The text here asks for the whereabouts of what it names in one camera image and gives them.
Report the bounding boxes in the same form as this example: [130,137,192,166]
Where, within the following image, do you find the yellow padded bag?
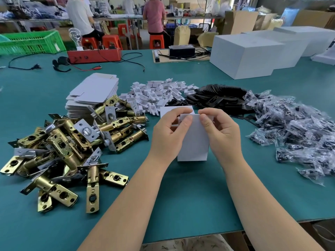
[197,32,219,47]
[173,25,191,46]

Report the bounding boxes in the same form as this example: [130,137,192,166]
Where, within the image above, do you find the long work table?
[0,13,223,33]

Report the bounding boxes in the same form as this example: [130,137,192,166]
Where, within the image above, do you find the clear light bulb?
[69,28,84,51]

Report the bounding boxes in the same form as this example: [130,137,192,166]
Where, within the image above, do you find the black electronic box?
[169,44,196,59]

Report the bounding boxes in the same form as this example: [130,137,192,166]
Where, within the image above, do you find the stack of flat white cartons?
[65,73,119,120]

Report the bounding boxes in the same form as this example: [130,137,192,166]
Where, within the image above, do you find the person's right hand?
[198,108,245,169]

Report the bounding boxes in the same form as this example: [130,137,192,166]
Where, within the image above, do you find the pile of brass door latches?
[0,94,150,214]

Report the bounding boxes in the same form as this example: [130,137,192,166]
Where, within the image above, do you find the red and black test leads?
[52,56,102,73]

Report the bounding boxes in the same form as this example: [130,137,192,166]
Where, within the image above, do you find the black power cable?
[8,53,68,71]

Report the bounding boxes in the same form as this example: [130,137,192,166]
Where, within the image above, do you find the red tester box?
[67,48,122,64]

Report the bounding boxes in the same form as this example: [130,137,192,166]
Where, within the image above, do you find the person's right forearm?
[224,157,325,251]

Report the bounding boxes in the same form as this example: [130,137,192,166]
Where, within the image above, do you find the small white cardboard box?
[160,105,214,162]

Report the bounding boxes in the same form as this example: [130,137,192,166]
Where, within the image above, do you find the grey bin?
[311,219,335,251]

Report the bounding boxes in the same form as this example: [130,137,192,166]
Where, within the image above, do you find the brown cardboard carton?
[222,10,259,35]
[292,9,335,30]

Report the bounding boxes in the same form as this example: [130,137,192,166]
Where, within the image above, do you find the pile of clear screw bags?
[243,90,335,186]

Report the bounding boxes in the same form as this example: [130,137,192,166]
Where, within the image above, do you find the person's left hand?
[149,107,194,168]

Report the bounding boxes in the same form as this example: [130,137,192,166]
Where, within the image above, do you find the standing fan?
[197,0,213,16]

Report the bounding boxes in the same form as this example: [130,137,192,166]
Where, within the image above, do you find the green plastic crate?
[0,30,67,56]

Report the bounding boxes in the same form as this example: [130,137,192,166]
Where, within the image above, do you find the large white box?
[209,33,286,80]
[273,26,335,57]
[242,30,310,70]

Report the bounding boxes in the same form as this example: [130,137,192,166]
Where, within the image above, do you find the floral patterned clothing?
[140,234,234,251]

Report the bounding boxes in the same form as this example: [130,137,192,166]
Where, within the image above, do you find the pile of white cardboard inserts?
[116,78,199,116]

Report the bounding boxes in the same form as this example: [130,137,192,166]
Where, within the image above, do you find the person's left forearm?
[77,157,170,251]

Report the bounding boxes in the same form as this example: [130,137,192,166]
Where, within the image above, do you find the brown cardboard sheet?
[152,48,210,63]

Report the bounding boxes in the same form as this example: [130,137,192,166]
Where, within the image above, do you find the pile of black strike plates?
[167,84,259,128]

